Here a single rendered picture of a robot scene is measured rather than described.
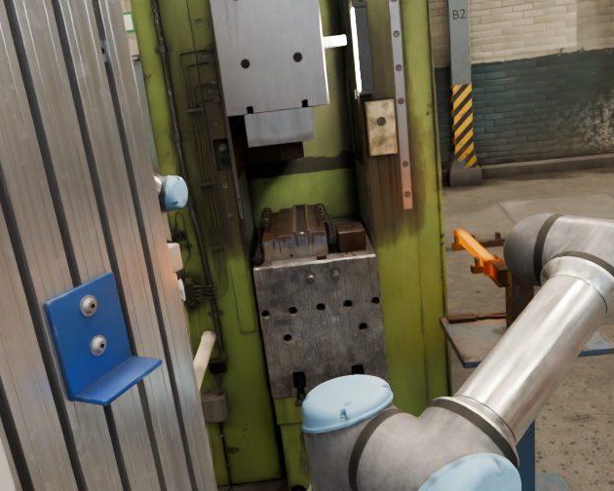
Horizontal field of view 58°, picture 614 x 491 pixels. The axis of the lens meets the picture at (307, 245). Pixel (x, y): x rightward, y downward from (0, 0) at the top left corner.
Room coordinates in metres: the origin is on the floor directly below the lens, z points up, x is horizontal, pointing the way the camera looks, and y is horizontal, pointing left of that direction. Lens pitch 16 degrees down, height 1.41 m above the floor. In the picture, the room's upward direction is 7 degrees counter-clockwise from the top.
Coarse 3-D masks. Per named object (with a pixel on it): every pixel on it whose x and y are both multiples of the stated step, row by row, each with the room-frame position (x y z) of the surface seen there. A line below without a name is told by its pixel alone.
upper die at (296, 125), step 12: (300, 108) 1.66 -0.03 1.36; (252, 120) 1.66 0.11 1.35; (264, 120) 1.66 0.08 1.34; (276, 120) 1.66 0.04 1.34; (288, 120) 1.66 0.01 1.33; (300, 120) 1.66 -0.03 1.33; (312, 120) 1.66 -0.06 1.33; (252, 132) 1.66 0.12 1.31; (264, 132) 1.66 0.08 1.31; (276, 132) 1.66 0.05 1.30; (288, 132) 1.66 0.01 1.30; (300, 132) 1.66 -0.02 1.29; (312, 132) 1.66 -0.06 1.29; (252, 144) 1.66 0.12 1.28; (264, 144) 1.66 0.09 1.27
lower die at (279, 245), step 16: (288, 208) 2.07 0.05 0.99; (272, 224) 1.88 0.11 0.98; (288, 224) 1.81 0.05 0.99; (320, 224) 1.75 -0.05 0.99; (272, 240) 1.67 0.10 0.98; (288, 240) 1.66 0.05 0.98; (304, 240) 1.66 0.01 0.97; (320, 240) 1.66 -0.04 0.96; (272, 256) 1.66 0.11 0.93; (288, 256) 1.66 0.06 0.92; (304, 256) 1.66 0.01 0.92
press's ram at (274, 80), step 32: (224, 0) 1.66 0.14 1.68; (256, 0) 1.66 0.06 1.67; (288, 0) 1.66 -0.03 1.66; (224, 32) 1.67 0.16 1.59; (256, 32) 1.66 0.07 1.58; (288, 32) 1.66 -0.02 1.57; (320, 32) 1.66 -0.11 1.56; (224, 64) 1.67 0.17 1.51; (256, 64) 1.66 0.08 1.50; (288, 64) 1.66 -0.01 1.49; (320, 64) 1.66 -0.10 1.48; (224, 96) 1.67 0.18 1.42; (256, 96) 1.66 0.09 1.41; (288, 96) 1.66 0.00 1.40; (320, 96) 1.66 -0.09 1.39
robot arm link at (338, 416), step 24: (336, 384) 0.65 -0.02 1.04; (360, 384) 0.64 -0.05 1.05; (384, 384) 0.62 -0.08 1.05; (312, 408) 0.60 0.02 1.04; (336, 408) 0.58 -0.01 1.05; (360, 408) 0.57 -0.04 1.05; (384, 408) 0.59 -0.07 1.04; (312, 432) 0.59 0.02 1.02; (336, 432) 0.57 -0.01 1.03; (360, 432) 0.56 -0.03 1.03; (312, 456) 0.60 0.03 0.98; (336, 456) 0.56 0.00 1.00; (360, 456) 0.54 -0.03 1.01; (312, 480) 0.61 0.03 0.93; (336, 480) 0.57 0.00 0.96
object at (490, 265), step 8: (456, 232) 1.61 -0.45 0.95; (464, 232) 1.60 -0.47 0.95; (464, 240) 1.52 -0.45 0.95; (472, 240) 1.51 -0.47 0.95; (472, 248) 1.44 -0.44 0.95; (480, 248) 1.42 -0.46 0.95; (480, 256) 1.36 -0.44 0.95; (488, 256) 1.35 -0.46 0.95; (480, 264) 1.36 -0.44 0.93; (488, 264) 1.29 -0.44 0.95; (496, 264) 1.25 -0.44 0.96; (504, 264) 1.25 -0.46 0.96; (488, 272) 1.29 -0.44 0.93; (496, 272) 1.25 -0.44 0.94; (504, 272) 1.21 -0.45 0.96; (496, 280) 1.25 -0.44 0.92; (504, 280) 1.21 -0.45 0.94
